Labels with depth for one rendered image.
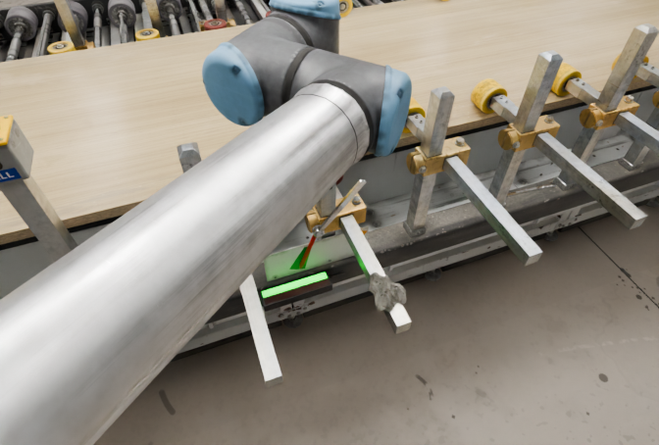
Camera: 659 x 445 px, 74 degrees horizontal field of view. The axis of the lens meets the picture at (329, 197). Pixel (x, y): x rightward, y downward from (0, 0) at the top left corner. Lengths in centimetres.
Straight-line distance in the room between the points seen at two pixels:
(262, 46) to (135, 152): 73
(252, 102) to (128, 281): 29
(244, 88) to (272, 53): 5
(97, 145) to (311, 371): 106
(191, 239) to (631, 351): 195
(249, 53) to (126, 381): 35
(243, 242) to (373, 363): 148
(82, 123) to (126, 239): 110
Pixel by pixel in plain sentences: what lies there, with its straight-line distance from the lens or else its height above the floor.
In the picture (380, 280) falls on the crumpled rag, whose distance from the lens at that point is 87.
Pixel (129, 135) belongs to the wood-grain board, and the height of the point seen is 90.
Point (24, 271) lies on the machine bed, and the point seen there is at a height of 72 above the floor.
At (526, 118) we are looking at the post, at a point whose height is 101.
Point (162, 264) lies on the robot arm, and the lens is 25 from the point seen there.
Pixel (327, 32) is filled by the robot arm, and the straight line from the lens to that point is 59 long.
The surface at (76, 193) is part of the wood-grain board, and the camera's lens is 113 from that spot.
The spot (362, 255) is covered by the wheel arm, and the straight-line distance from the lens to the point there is 91.
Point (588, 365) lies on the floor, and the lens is 198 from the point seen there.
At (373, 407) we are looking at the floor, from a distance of 168.
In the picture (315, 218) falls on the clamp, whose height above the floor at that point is 87.
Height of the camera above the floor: 159
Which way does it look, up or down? 45 degrees down
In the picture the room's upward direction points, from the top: straight up
